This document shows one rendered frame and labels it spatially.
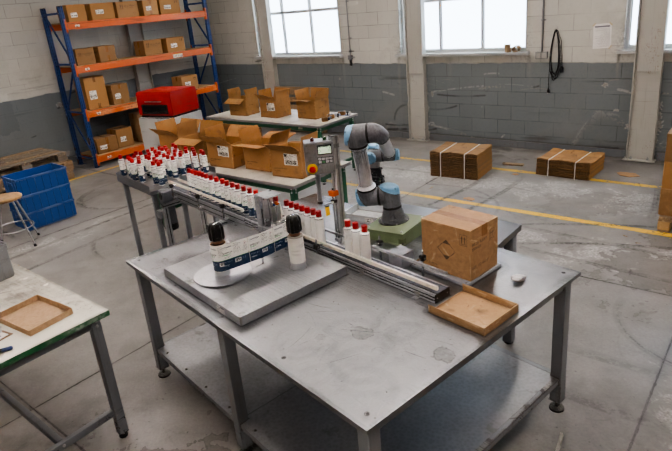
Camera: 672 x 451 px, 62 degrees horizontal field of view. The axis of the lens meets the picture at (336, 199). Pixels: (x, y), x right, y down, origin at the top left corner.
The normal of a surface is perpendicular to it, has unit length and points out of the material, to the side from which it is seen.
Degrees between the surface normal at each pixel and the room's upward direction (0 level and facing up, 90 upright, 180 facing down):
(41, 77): 90
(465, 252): 90
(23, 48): 90
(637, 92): 90
